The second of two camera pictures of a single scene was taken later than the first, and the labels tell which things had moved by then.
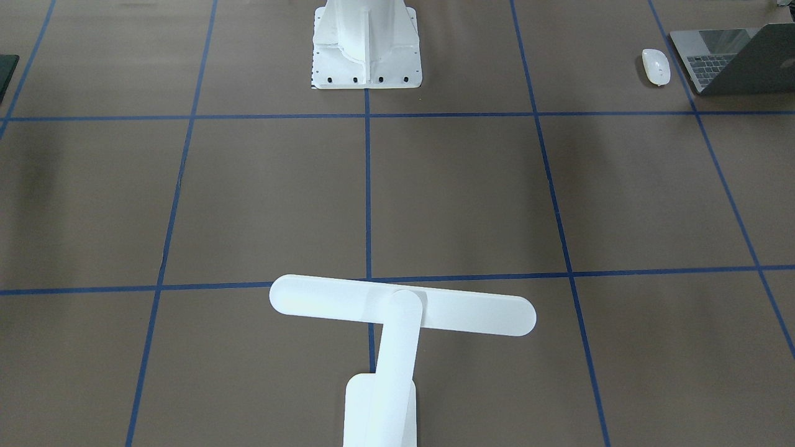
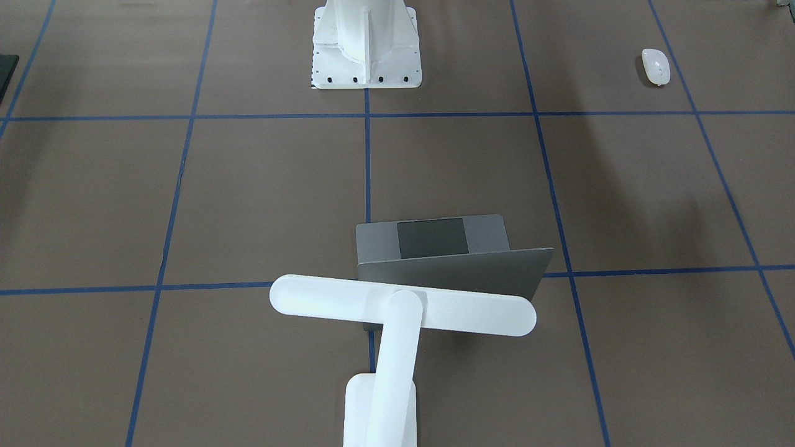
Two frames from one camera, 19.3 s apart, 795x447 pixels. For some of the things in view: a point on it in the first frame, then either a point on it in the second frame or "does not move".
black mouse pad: [8, 63] does not move
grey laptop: [739, 61] → [466, 253]
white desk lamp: [381, 408] does not move
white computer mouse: [656, 66] does not move
